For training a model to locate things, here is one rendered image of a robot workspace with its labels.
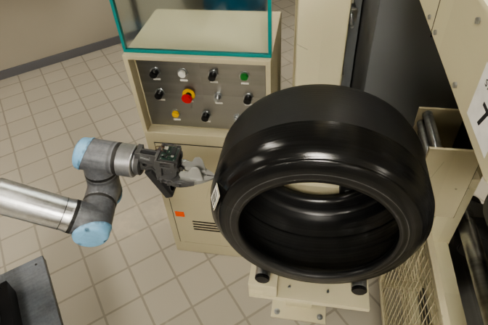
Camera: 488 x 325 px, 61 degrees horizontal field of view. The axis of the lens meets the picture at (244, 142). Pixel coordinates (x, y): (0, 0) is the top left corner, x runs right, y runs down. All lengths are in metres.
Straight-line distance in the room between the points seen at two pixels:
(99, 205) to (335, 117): 0.65
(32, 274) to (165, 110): 0.83
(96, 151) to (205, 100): 0.64
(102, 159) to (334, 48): 0.67
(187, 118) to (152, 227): 1.03
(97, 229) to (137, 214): 1.57
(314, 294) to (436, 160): 0.55
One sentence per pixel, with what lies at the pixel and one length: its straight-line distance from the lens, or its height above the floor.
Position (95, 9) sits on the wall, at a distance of 4.36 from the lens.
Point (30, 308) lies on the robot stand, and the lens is 1.80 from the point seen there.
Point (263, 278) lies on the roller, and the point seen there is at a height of 0.91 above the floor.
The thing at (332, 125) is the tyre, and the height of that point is 1.45.
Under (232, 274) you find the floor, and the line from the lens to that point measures 2.34.
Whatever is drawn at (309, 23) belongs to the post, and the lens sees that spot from 1.10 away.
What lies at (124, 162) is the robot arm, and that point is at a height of 1.28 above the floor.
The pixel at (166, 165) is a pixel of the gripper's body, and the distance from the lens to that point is 1.09.
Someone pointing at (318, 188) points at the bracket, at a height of 0.94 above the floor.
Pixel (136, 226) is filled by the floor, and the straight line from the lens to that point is 2.63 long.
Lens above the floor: 2.02
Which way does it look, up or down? 42 degrees down
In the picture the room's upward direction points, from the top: 4 degrees counter-clockwise
